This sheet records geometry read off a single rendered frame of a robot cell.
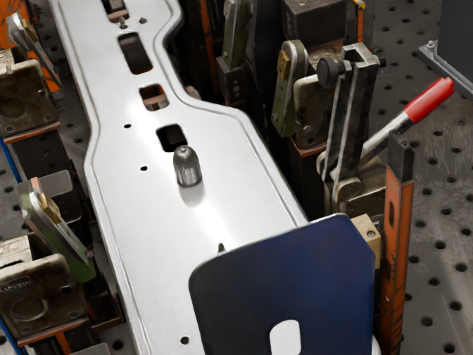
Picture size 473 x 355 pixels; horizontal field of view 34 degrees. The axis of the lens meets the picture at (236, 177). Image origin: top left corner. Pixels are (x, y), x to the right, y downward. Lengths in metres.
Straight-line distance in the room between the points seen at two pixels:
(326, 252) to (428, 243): 0.79
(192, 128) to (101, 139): 0.12
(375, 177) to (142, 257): 0.27
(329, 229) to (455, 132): 0.99
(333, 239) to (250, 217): 0.44
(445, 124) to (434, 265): 0.31
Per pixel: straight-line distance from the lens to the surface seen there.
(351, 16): 1.12
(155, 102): 1.08
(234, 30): 1.07
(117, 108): 1.06
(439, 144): 1.40
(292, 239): 0.44
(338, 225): 0.45
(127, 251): 0.89
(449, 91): 0.82
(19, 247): 0.87
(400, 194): 0.71
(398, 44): 1.60
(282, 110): 0.98
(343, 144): 0.79
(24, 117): 1.16
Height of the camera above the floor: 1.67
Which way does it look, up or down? 46 degrees down
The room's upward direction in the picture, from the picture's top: 9 degrees counter-clockwise
